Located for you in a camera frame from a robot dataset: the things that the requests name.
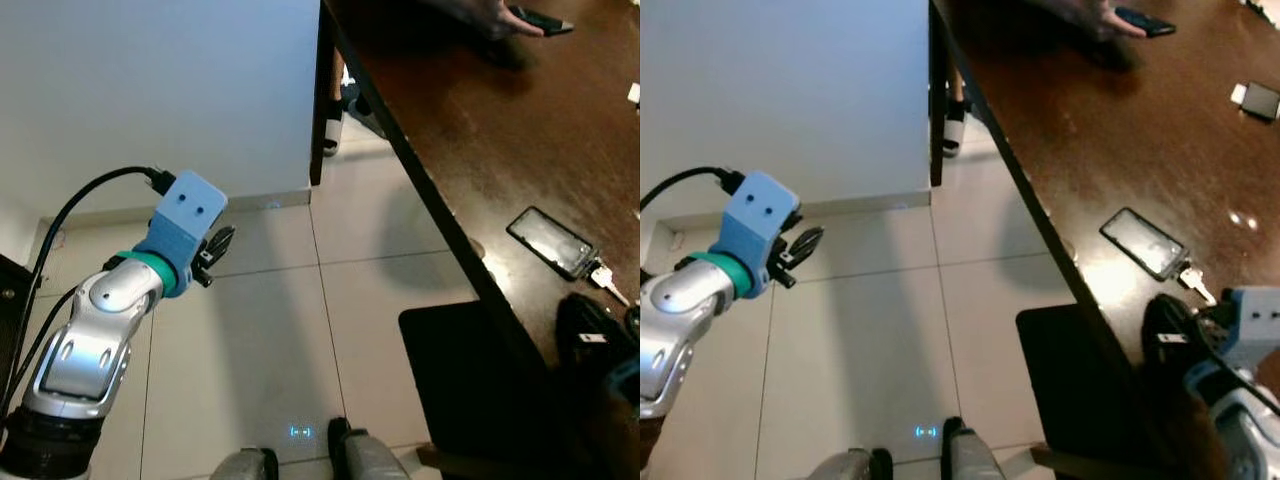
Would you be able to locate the silver robot leg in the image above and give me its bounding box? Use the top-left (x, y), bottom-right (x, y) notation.
top-left (209, 446), bottom-right (280, 480)
top-left (327, 417), bottom-right (412, 480)
top-left (940, 416), bottom-right (1013, 480)
top-left (805, 446), bottom-right (895, 480)

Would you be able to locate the black rectangular key tag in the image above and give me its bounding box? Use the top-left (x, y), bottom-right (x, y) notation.
top-left (506, 206), bottom-right (599, 282)
top-left (1100, 207), bottom-right (1191, 282)

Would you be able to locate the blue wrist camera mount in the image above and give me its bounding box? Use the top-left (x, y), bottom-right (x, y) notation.
top-left (722, 170), bottom-right (802, 297)
top-left (135, 170), bottom-right (229, 293)
top-left (1222, 287), bottom-right (1280, 373)

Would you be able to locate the silver right robot leg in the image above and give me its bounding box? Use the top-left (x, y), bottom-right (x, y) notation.
top-left (327, 417), bottom-right (412, 480)
top-left (940, 416), bottom-right (1013, 480)

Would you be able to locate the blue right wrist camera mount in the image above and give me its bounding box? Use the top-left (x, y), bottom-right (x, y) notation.
top-left (1222, 287), bottom-right (1280, 373)

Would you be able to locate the silver left robot leg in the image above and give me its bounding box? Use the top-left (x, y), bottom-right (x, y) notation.
top-left (805, 446), bottom-right (895, 480)
top-left (209, 446), bottom-right (280, 480)

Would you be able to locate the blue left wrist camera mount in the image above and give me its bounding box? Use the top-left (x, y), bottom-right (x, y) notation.
top-left (722, 170), bottom-right (802, 297)
top-left (135, 170), bottom-right (229, 293)

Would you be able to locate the dark wooden table leg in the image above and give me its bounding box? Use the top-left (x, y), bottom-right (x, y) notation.
top-left (309, 0), bottom-right (338, 188)
top-left (927, 0), bottom-right (948, 189)

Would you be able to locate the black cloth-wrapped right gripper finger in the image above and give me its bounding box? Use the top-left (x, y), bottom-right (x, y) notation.
top-left (555, 293), bottom-right (629, 379)
top-left (1142, 294), bottom-right (1205, 379)

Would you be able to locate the black chair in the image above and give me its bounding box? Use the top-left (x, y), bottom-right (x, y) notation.
top-left (398, 300), bottom-right (563, 480)
top-left (1016, 303), bottom-right (1193, 480)

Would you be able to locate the dark cabinet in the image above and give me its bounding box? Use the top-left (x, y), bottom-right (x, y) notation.
top-left (0, 253), bottom-right (34, 401)

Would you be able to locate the black smartphone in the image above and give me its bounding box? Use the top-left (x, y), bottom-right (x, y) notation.
top-left (508, 5), bottom-right (577, 38)
top-left (1114, 5), bottom-right (1179, 40)

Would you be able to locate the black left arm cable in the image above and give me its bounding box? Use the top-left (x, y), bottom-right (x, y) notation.
top-left (640, 166), bottom-right (743, 212)
top-left (0, 166), bottom-right (177, 421)

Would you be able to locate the silver key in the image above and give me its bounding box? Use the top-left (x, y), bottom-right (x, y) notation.
top-left (1180, 264), bottom-right (1220, 307)
top-left (590, 262), bottom-right (632, 307)

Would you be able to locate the person's hand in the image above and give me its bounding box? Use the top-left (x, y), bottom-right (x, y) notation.
top-left (428, 0), bottom-right (547, 43)
top-left (1036, 0), bottom-right (1149, 43)

